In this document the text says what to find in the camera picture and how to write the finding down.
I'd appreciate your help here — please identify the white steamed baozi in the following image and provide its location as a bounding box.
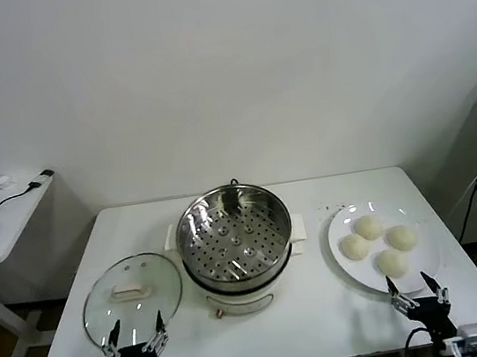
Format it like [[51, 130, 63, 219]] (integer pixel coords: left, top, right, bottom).
[[338, 231, 373, 263], [382, 222, 421, 255], [350, 213, 385, 243], [373, 245, 412, 282]]

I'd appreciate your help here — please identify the white round plate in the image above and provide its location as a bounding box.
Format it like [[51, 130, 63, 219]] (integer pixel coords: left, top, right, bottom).
[[323, 191, 449, 305]]

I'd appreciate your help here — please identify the round glass pot lid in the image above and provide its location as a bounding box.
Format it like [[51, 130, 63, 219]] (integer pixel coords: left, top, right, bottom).
[[75, 247, 192, 357]]

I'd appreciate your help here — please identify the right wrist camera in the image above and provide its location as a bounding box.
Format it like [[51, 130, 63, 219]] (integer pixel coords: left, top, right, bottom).
[[437, 322, 477, 357]]

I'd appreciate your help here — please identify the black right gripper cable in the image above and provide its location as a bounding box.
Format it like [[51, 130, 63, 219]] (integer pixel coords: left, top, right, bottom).
[[402, 324, 437, 357]]

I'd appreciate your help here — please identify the white side desk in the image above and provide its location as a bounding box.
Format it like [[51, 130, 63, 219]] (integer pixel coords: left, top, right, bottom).
[[0, 168, 80, 357]]

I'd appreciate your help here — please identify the stainless steel steamer basket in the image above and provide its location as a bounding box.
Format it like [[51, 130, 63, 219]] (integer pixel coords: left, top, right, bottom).
[[158, 174, 314, 292]]

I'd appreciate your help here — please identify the black cable with adapter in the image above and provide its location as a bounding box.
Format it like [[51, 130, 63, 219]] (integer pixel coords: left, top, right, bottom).
[[0, 167, 59, 210]]

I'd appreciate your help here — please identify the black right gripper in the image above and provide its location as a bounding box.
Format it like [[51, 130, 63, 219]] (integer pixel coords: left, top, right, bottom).
[[384, 266, 460, 350]]

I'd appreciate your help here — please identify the white electric cooker pot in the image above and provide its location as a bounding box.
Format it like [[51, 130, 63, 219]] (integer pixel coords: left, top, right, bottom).
[[182, 239, 316, 324]]

